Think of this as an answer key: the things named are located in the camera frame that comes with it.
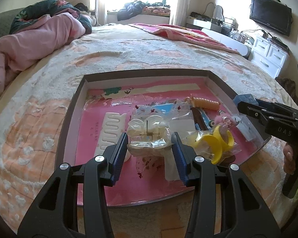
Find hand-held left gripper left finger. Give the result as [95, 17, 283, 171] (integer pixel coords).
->
[17, 132, 129, 238]

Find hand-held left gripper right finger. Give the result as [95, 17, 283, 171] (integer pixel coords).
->
[171, 132, 282, 238]

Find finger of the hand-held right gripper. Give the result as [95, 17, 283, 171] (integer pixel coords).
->
[255, 98, 298, 116]
[237, 100, 298, 127]

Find clear packet with white card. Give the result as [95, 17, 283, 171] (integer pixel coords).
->
[235, 113, 262, 143]

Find white comb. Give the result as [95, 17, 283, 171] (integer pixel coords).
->
[98, 111, 130, 165]

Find pink plush hair tie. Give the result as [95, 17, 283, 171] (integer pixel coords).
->
[214, 116, 236, 130]

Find yellow bangles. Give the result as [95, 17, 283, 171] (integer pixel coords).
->
[183, 125, 236, 166]

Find clear floral print bag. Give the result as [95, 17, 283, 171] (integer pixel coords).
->
[126, 103, 197, 178]

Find orange hair clip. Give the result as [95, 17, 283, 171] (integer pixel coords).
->
[184, 95, 221, 112]

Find pink cardboard box tray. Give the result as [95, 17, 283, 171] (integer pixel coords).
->
[54, 69, 272, 208]

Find person's right hand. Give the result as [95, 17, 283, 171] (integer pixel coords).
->
[283, 143, 296, 175]

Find small blue box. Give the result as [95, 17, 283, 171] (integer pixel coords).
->
[232, 93, 258, 107]

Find white dresser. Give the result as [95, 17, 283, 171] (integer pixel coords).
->
[248, 33, 290, 79]

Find white bed footboard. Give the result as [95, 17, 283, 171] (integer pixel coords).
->
[201, 27, 252, 60]

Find black television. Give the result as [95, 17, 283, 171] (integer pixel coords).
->
[249, 0, 293, 37]

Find cream peach plush blanket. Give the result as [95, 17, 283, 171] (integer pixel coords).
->
[0, 23, 298, 238]

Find white side table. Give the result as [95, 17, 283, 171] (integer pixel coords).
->
[186, 17, 224, 31]

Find red pink blanket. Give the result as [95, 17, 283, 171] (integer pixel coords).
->
[127, 22, 242, 54]

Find white curtain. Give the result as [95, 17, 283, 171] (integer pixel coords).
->
[95, 0, 110, 27]
[168, 0, 190, 27]

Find pink quilt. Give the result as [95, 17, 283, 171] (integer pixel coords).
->
[0, 13, 87, 98]

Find dark clothes on windowsill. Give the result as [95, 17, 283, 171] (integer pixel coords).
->
[117, 0, 172, 22]

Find dark floral quilt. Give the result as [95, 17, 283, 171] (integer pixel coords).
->
[9, 0, 93, 36]

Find grey headboard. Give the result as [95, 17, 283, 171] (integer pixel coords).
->
[0, 7, 23, 44]

